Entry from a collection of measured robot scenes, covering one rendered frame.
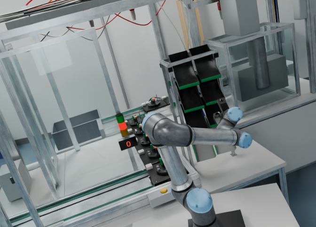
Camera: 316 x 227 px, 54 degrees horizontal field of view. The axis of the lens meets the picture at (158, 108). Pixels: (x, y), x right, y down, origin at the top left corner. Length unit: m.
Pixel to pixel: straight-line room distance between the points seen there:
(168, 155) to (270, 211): 0.70
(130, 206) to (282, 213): 0.88
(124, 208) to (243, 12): 1.87
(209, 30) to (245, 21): 2.55
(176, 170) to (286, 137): 1.83
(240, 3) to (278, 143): 1.33
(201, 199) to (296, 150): 1.95
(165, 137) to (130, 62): 4.27
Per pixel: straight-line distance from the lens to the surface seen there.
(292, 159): 3.36
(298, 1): 3.06
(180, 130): 1.32
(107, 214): 2.05
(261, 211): 1.90
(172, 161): 1.51
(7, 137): 2.85
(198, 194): 1.56
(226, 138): 1.47
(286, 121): 3.14
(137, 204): 2.05
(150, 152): 2.38
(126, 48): 5.49
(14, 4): 5.95
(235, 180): 2.14
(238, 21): 2.88
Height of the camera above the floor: 2.10
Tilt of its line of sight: 20 degrees down
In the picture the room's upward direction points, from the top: 15 degrees counter-clockwise
